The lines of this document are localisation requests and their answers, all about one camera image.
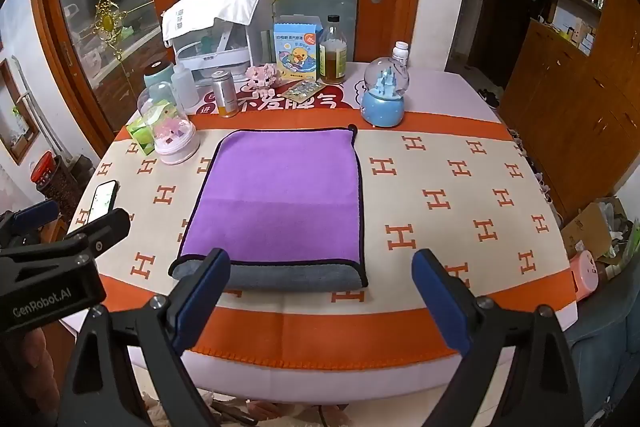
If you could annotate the red printed table mat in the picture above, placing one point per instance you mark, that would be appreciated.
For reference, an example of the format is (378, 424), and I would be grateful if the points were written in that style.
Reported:
(345, 99)

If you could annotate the white plastic squeeze bottle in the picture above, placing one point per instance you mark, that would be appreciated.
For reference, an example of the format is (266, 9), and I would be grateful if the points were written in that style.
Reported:
(185, 89)

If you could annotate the cardboard box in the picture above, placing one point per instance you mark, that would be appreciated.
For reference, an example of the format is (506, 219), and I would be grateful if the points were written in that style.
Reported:
(585, 227)

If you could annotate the pink block toy figure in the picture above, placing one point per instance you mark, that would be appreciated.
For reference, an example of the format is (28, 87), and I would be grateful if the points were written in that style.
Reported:
(261, 76)

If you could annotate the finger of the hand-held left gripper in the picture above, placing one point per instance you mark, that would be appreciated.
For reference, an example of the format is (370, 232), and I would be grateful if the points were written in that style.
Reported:
(102, 227)
(35, 210)

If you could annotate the mint green cylinder device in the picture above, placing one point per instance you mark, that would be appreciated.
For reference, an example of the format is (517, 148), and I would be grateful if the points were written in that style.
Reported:
(159, 79)

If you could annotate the blue box with duck print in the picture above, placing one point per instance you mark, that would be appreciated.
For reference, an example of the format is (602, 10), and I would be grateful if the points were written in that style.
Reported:
(296, 52)

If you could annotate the blue castle snow globe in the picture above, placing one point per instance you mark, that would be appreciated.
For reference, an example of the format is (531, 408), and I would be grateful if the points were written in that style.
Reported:
(384, 102)

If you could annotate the silver orange metal can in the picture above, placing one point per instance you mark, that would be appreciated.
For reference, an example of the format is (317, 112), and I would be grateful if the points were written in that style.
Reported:
(224, 94)

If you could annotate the green tissue box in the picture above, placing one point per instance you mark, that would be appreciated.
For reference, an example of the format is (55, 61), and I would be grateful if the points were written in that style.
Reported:
(137, 134)

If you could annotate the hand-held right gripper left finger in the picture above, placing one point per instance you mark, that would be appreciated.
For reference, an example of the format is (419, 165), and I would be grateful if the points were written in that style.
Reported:
(200, 297)

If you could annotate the brown glass bottle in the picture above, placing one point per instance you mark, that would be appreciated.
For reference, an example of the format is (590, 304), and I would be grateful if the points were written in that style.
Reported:
(333, 57)

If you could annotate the white cloth cover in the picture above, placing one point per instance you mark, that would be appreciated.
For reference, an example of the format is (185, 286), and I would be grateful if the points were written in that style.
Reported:
(210, 9)

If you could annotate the gold door ornament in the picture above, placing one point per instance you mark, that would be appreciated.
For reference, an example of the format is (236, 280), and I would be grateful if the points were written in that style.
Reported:
(106, 21)

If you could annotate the dark shoes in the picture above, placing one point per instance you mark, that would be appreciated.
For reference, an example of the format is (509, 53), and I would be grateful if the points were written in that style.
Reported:
(490, 97)

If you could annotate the purple towel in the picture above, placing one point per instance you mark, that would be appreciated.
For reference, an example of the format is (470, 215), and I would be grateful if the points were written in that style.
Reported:
(280, 197)

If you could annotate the black smartphone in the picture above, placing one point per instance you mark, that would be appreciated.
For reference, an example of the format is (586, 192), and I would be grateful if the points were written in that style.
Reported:
(102, 201)

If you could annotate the glass dome with pink flower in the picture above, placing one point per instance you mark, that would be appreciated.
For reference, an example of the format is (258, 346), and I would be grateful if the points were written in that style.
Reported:
(172, 134)

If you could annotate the pill blister pack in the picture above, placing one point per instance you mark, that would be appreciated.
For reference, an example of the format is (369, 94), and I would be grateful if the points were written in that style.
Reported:
(302, 90)

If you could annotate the red lidded jar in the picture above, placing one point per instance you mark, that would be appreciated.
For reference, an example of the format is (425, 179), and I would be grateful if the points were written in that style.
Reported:
(50, 179)

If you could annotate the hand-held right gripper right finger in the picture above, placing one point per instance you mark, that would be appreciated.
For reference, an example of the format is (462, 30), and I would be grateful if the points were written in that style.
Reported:
(440, 302)

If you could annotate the pink plastic container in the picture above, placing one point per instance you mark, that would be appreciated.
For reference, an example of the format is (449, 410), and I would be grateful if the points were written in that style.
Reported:
(585, 277)

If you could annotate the orange beige printed blanket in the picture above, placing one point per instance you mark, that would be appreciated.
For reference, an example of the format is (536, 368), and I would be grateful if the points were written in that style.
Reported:
(450, 207)

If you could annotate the blue grey upholstered chair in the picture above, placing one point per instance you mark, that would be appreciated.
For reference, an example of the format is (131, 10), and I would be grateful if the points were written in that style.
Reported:
(610, 347)

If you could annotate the wooden shelf cabinet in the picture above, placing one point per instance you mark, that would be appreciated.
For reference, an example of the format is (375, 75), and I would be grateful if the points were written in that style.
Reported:
(565, 107)

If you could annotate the white pill bottle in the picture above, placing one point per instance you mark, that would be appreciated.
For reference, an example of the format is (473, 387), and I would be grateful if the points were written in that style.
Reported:
(400, 52)

